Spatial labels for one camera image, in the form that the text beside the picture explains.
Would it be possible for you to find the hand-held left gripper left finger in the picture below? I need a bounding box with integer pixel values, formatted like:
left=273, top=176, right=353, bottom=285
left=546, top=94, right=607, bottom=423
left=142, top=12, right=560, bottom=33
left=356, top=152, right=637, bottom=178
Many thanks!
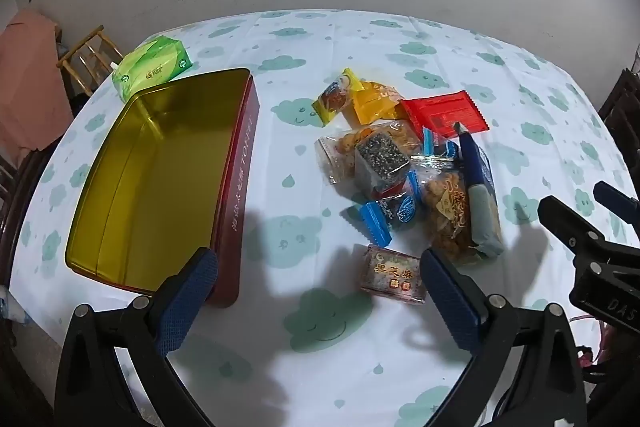
left=54, top=247, right=221, bottom=427

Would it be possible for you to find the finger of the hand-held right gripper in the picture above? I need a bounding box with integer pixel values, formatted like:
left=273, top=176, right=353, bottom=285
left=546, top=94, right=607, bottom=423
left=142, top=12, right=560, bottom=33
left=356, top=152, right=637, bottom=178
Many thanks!
left=593, top=181, right=640, bottom=228
left=538, top=196, right=606, bottom=253

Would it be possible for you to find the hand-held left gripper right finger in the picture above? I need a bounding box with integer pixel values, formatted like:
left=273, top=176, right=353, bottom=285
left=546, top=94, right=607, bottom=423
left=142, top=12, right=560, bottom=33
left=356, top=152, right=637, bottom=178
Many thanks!
left=420, top=248, right=588, bottom=427

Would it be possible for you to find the brown candy packet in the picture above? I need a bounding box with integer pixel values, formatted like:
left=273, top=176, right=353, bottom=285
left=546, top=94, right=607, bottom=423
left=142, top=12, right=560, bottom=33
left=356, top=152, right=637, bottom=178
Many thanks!
left=360, top=244, right=427, bottom=305

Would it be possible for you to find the dark blue biscuit packet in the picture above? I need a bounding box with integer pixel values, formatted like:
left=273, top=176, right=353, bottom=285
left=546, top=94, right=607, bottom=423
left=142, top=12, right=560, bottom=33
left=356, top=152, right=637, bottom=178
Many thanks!
left=452, top=122, right=506, bottom=258

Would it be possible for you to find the clear dough twist packet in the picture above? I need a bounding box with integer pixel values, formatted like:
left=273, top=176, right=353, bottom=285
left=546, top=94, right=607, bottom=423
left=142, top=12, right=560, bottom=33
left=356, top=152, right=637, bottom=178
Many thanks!
left=410, top=157, right=483, bottom=265

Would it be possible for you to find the blue candy packet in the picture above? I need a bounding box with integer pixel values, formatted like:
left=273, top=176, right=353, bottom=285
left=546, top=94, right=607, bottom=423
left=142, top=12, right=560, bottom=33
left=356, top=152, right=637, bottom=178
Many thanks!
left=420, top=127, right=460, bottom=160
left=360, top=194, right=418, bottom=245

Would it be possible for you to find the gold tin box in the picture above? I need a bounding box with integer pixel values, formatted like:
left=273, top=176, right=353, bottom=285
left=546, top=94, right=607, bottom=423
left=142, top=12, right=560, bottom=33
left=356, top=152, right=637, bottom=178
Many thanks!
left=65, top=68, right=260, bottom=308

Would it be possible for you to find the sesame bar packet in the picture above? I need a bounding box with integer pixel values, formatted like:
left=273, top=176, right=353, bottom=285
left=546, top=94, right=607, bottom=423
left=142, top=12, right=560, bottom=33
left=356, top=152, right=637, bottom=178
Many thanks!
left=354, top=130, right=413, bottom=200

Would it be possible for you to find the red snack packet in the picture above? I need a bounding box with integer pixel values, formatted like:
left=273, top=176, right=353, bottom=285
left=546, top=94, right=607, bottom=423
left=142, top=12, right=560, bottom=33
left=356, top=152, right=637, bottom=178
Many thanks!
left=400, top=91, right=490, bottom=138

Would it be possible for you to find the clear fried cookie packet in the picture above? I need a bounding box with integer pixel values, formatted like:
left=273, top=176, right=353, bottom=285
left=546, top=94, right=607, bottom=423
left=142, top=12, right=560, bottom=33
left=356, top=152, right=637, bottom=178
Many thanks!
left=315, top=119, right=423, bottom=185

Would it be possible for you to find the orange snack packet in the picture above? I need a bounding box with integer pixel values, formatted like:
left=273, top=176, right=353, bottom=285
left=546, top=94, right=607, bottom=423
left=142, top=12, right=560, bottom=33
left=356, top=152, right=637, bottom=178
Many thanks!
left=348, top=81, right=411, bottom=126

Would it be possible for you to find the yellow picture snack packet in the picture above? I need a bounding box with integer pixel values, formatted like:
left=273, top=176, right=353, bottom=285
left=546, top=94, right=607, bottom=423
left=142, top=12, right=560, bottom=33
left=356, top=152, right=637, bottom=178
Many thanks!
left=312, top=68, right=362, bottom=126

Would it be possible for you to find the dark wooden chair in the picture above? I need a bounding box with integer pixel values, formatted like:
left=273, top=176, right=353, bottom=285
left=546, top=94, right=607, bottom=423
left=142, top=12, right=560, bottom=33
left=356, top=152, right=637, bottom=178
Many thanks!
left=597, top=67, right=640, bottom=142

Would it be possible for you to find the white blue paper roll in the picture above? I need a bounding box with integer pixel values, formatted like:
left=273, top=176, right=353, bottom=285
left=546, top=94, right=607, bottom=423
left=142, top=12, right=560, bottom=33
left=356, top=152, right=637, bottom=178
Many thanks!
left=0, top=287, right=26, bottom=324

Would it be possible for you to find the dark wooden bench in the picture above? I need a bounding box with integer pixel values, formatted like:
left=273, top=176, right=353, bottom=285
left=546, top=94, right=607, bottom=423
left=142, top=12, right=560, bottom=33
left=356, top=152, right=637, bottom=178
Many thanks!
left=0, top=147, right=61, bottom=288

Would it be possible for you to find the green tissue pack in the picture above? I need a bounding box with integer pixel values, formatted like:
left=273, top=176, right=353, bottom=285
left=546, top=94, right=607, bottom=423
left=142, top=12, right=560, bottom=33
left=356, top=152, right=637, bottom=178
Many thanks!
left=111, top=36, right=193, bottom=102

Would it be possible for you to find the light wooden chair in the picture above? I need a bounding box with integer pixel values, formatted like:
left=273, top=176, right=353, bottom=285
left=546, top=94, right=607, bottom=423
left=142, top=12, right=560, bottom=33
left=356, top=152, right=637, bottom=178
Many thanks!
left=56, top=25, right=125, bottom=98

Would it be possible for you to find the pink cloth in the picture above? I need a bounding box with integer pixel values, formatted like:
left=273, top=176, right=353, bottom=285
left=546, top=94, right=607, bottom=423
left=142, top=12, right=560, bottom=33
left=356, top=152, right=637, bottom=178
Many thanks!
left=0, top=8, right=75, bottom=168

